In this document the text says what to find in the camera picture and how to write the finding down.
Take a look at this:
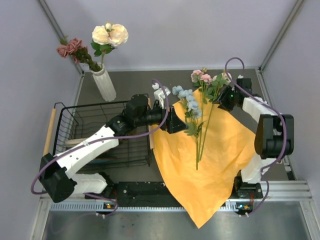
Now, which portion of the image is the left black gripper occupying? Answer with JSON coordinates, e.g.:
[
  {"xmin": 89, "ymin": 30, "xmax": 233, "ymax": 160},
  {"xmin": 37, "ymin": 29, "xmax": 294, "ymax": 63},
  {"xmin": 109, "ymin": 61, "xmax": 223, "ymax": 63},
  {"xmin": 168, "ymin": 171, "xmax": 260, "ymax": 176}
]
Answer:
[{"xmin": 135, "ymin": 99, "xmax": 188, "ymax": 134}]

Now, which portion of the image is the pink rose stem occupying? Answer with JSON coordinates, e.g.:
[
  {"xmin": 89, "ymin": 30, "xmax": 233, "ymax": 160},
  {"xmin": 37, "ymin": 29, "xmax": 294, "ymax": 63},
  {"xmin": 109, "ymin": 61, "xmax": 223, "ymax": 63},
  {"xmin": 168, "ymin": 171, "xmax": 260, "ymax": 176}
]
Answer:
[{"xmin": 191, "ymin": 68, "xmax": 212, "ymax": 170}]

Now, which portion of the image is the orange paper flower bouquet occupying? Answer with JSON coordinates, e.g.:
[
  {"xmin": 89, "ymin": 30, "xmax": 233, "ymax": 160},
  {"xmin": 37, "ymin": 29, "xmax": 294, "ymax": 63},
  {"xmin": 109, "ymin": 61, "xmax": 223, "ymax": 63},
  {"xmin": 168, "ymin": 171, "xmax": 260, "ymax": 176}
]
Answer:
[{"xmin": 153, "ymin": 103, "xmax": 256, "ymax": 228}]

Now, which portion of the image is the cream rose stem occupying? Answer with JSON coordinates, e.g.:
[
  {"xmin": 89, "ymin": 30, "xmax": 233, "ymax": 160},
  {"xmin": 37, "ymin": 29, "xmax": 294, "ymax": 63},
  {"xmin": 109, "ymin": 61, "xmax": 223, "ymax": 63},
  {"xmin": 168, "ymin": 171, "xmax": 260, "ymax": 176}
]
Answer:
[
  {"xmin": 203, "ymin": 70, "xmax": 230, "ymax": 143},
  {"xmin": 91, "ymin": 22, "xmax": 129, "ymax": 65}
]

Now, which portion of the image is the mauve rose stem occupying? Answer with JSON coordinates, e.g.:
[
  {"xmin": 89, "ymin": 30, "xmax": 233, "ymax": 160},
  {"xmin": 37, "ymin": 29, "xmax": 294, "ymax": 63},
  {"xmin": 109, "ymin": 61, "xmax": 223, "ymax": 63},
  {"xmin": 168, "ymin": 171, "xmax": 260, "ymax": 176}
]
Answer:
[{"xmin": 56, "ymin": 38, "xmax": 102, "ymax": 72}]

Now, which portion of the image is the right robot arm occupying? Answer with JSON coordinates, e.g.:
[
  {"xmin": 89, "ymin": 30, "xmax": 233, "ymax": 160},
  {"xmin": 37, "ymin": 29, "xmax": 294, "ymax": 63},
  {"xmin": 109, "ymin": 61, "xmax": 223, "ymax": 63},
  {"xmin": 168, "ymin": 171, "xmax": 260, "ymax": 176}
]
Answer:
[{"xmin": 215, "ymin": 75, "xmax": 294, "ymax": 198}]

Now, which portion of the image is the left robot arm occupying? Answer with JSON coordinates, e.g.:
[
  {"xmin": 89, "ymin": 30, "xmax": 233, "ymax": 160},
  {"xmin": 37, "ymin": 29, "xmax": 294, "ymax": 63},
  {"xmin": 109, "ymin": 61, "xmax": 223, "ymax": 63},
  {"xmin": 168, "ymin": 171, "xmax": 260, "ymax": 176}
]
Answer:
[{"xmin": 38, "ymin": 94, "xmax": 188, "ymax": 203}]

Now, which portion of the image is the white ribbed ceramic vase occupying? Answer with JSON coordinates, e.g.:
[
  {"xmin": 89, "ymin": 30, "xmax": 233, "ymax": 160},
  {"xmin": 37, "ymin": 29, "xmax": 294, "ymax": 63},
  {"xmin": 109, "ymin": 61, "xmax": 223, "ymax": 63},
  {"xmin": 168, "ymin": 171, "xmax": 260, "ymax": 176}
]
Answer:
[{"xmin": 91, "ymin": 62, "xmax": 117, "ymax": 102}]

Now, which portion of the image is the blue flower stem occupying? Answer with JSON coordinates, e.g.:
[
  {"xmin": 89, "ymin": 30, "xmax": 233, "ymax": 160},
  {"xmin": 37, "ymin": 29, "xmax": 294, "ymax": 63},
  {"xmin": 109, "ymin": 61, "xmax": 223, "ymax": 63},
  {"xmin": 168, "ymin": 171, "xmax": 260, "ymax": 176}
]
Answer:
[{"xmin": 172, "ymin": 85, "xmax": 204, "ymax": 170}]

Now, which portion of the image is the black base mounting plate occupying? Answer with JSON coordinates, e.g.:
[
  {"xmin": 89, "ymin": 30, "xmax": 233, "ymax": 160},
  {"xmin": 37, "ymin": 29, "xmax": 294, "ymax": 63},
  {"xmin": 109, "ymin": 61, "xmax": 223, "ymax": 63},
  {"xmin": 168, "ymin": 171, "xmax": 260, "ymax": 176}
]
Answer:
[{"xmin": 84, "ymin": 181, "xmax": 238, "ymax": 207}]

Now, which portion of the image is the black wire dish rack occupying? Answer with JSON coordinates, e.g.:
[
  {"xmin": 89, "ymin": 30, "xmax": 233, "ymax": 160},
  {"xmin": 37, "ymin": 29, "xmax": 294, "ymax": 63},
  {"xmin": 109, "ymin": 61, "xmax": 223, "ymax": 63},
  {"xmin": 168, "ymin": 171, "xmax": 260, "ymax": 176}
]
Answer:
[{"xmin": 40, "ymin": 94, "xmax": 152, "ymax": 174}]

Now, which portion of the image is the grey cable duct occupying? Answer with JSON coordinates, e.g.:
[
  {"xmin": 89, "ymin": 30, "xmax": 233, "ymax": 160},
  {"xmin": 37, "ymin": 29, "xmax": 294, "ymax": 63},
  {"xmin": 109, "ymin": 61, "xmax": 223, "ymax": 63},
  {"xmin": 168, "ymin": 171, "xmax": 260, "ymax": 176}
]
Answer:
[{"xmin": 50, "ymin": 200, "xmax": 252, "ymax": 213}]

